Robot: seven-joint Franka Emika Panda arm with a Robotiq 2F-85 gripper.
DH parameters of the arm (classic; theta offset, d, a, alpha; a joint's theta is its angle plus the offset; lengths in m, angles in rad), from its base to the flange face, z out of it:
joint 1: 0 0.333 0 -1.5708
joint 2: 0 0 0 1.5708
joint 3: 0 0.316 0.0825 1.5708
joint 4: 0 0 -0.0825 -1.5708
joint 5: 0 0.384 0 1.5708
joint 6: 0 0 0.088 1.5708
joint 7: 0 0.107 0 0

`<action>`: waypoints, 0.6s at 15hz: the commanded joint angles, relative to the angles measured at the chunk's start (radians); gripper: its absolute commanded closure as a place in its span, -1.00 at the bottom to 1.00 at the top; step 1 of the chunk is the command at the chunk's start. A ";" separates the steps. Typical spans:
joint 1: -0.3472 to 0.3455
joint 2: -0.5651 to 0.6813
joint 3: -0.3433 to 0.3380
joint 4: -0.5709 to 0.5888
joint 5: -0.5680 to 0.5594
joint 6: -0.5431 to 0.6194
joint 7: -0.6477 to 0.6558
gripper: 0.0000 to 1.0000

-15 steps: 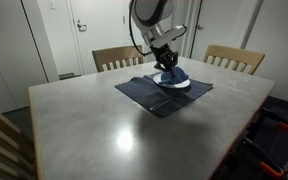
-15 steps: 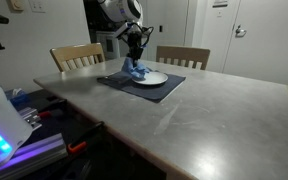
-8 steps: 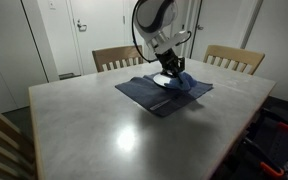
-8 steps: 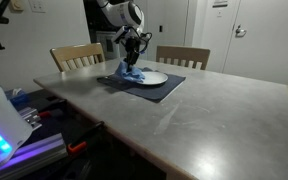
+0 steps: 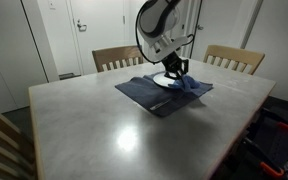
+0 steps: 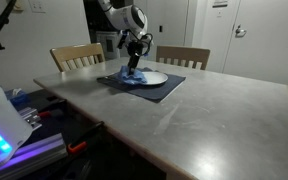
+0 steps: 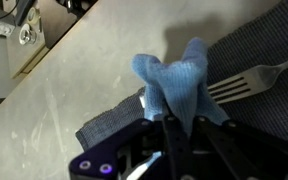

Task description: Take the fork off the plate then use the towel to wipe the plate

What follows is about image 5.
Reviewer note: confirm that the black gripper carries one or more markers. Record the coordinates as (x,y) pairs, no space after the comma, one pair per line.
(173,63)

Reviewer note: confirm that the blue microfibre towel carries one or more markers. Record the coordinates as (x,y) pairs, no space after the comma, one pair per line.
(187,83)

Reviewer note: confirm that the silver metal fork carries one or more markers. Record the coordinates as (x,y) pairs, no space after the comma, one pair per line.
(159,105)

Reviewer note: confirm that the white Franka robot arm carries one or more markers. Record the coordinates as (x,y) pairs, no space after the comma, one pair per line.
(157,16)

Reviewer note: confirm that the white round plate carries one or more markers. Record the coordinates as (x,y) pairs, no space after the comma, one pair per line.
(160,80)

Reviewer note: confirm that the dark blue cloth placemat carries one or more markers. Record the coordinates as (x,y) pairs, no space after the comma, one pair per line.
(144,93)

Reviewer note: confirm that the light wooden chair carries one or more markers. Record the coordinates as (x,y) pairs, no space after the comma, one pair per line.
(234,53)

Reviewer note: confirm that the brown wooden chair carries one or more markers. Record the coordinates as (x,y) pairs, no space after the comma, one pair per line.
(117,54)

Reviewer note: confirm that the metal door hinge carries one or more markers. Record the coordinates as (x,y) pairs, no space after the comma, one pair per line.
(123,19)

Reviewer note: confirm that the dark slatted wooden chair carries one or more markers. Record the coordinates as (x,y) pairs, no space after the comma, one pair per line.
(4,140)

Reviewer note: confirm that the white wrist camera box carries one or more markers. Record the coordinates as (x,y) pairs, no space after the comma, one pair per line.
(174,42)

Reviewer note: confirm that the white wall light switch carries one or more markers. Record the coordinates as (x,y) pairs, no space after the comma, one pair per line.
(52,4)

